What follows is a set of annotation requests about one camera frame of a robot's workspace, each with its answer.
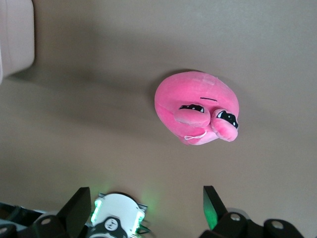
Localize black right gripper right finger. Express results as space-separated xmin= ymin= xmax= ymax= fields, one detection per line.
xmin=198 ymin=184 xmax=305 ymax=238

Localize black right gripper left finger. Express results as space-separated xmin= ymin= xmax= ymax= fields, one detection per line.
xmin=0 ymin=186 xmax=93 ymax=238

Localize pink plush toy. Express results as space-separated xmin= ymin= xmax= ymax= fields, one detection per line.
xmin=154 ymin=71 xmax=240 ymax=146

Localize pink plastic storage box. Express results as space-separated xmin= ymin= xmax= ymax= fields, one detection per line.
xmin=0 ymin=0 xmax=35 ymax=84

